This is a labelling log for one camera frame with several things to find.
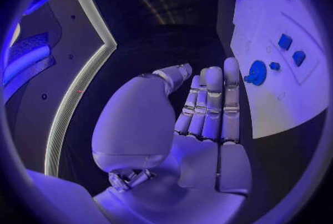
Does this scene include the small blue peg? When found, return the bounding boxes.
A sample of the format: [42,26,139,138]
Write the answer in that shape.
[268,61,282,72]

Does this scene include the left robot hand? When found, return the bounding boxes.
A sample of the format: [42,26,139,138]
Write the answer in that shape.
[90,57,254,224]

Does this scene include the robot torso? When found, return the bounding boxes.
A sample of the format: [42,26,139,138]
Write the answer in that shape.
[0,0,119,179]

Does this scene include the white task board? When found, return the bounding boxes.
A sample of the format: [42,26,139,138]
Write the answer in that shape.
[229,0,332,140]

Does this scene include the blue gear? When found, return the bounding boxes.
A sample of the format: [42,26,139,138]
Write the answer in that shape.
[243,59,268,86]

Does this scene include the blue square block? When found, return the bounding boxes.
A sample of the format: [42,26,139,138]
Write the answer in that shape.
[291,51,307,67]
[277,33,294,51]

